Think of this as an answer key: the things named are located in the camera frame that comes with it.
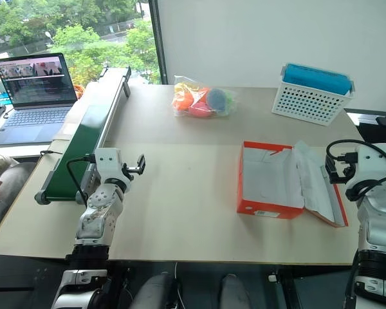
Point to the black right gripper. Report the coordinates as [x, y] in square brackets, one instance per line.
[332, 174]

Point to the green conveyor belt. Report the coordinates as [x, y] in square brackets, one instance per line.
[83, 138]

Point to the clear bag of colourful toys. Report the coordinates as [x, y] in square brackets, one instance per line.
[202, 98]

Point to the white perforated plastic basket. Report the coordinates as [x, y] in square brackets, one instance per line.
[308, 103]

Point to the dark rounded grey shape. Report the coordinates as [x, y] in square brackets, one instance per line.
[154, 291]

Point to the dark window frame post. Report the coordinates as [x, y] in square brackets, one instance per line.
[157, 42]

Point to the open blue-grey laptop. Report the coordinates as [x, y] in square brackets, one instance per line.
[38, 96]

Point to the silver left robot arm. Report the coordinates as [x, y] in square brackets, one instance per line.
[98, 209]

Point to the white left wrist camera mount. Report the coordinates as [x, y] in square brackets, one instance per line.
[107, 161]

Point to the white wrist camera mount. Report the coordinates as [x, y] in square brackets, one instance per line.
[373, 161]
[107, 161]

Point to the blue pack in basket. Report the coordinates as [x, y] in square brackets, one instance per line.
[318, 78]

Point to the white tissue paper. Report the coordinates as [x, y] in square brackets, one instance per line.
[312, 174]

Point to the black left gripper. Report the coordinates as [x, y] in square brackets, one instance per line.
[131, 169]

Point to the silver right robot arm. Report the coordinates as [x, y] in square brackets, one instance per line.
[378, 219]

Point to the bystander grey trouser leg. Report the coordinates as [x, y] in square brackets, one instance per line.
[14, 186]

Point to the orange shoe box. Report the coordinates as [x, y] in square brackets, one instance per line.
[270, 206]

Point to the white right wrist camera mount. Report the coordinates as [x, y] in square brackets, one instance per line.
[373, 161]

